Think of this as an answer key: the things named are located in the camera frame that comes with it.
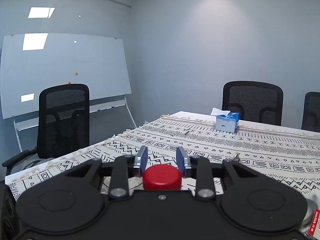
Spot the patterned white tablecloth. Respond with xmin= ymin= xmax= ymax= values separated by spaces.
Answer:
xmin=5 ymin=112 xmax=319 ymax=198

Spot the whiteboard on stand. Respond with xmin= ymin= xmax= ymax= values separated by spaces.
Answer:
xmin=1 ymin=33 xmax=132 ymax=155

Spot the black mesh office chair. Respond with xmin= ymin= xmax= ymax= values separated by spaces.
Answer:
xmin=222 ymin=81 xmax=284 ymax=126
xmin=2 ymin=83 xmax=89 ymax=175
xmin=302 ymin=92 xmax=320 ymax=132

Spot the black mesh office chair right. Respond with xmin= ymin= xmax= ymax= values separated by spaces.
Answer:
xmin=302 ymin=92 xmax=320 ymax=132

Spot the red bottle cap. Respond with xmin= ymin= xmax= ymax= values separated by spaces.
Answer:
xmin=143 ymin=164 xmax=182 ymax=191

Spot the blue tissue box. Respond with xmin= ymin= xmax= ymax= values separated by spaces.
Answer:
xmin=211 ymin=108 xmax=240 ymax=133

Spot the black mesh office chair middle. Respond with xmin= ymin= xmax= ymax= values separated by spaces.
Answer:
xmin=222 ymin=81 xmax=284 ymax=126

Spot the black mesh office chair left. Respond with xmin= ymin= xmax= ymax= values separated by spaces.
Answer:
xmin=2 ymin=83 xmax=89 ymax=175

